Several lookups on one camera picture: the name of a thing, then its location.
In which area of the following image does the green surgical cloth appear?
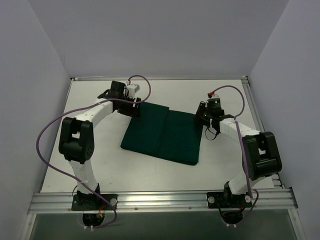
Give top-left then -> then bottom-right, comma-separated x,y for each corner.
120,102 -> 203,166

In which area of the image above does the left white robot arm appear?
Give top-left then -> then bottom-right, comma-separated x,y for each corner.
58,80 -> 141,210

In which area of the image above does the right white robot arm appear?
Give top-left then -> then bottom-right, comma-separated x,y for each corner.
195,97 -> 283,207

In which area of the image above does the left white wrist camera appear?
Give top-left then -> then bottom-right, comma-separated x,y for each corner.
126,84 -> 140,98

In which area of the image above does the back aluminium rail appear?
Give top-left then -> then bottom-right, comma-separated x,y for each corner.
71,75 -> 249,82

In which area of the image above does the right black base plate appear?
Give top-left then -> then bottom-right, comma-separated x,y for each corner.
206,191 -> 252,209

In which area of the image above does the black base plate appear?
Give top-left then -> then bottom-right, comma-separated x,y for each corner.
71,192 -> 118,211
206,191 -> 252,209

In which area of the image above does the aluminium frame rail right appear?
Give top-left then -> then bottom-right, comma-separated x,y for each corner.
239,81 -> 283,190

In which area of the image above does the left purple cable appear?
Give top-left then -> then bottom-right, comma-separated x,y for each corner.
35,74 -> 152,230

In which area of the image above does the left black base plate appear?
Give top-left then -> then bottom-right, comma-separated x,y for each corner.
71,192 -> 118,211

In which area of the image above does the front aluminium rail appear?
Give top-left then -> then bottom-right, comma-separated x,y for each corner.
27,188 -> 298,214

